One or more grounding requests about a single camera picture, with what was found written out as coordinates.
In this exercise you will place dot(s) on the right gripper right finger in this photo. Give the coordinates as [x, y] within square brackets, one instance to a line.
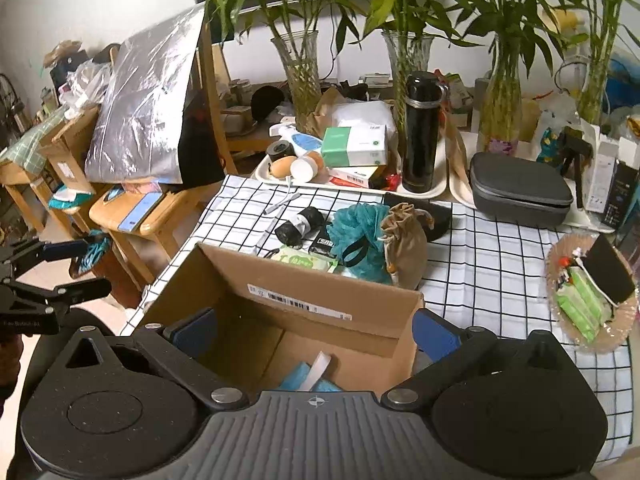
[453, 353]

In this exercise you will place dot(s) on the black tape roll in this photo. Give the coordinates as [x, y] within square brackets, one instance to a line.
[280, 149]

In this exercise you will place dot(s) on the blue smartphone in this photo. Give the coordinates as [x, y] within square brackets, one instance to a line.
[140, 211]

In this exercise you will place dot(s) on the green wet wipes pack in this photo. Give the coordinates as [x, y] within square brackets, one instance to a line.
[582, 303]

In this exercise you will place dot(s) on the green wipes pack on table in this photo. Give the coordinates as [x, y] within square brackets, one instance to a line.
[306, 260]

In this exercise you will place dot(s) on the wooden chair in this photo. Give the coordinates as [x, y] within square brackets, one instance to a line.
[160, 221]

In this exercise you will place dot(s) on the brown woven basket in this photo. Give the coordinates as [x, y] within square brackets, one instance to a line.
[609, 272]

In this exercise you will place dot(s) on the white serving tray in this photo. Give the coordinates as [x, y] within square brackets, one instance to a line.
[439, 183]

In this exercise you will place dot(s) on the red white flat box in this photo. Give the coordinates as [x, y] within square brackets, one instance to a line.
[364, 177]

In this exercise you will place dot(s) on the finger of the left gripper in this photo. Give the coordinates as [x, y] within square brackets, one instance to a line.
[24, 302]
[27, 254]

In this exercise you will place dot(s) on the glass vase with bamboo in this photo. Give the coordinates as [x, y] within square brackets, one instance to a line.
[298, 55]

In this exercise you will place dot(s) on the brown paper bag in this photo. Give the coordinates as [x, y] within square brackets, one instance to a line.
[321, 117]

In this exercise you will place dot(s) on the cardboard box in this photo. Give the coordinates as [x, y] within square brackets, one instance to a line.
[271, 316]

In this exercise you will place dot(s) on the black thermos bottle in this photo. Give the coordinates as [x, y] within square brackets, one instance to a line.
[425, 94]

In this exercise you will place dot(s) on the white capped pill bottle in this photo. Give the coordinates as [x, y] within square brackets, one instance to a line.
[304, 169]

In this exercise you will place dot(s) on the teal bath loofah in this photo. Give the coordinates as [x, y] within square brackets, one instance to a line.
[357, 239]

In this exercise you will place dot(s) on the checkered white tablecloth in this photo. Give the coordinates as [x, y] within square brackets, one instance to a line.
[480, 272]

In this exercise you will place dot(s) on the grey zippered hard case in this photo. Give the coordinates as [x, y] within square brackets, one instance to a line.
[519, 190]

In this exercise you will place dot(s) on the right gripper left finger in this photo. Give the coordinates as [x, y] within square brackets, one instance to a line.
[178, 351]

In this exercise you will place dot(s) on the green white tissue box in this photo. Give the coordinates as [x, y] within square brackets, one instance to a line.
[354, 146]

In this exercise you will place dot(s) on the black foam sponge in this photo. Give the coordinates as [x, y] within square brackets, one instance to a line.
[440, 217]

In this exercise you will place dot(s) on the tan drawstring pouch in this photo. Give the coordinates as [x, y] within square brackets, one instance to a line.
[405, 244]

